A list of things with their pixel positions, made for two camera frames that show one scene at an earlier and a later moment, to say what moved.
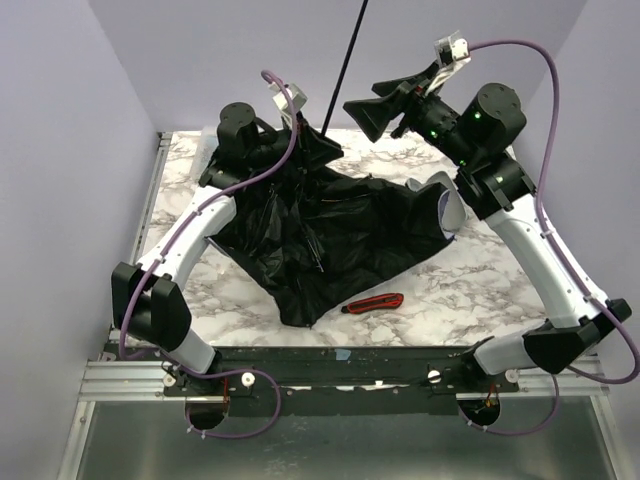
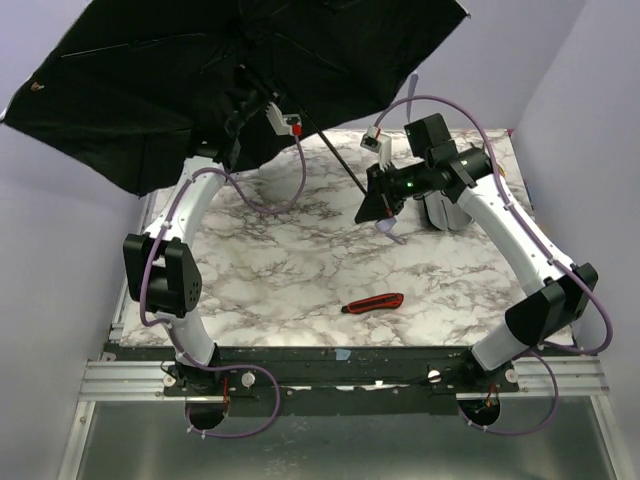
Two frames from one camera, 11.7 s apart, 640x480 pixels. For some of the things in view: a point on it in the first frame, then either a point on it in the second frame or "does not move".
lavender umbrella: x=311 y=236 to x=139 y=91
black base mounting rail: x=341 y=380 does not move
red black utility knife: x=377 y=302 does not move
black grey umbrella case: x=452 y=212 does not move
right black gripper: x=409 y=103 to x=378 y=188
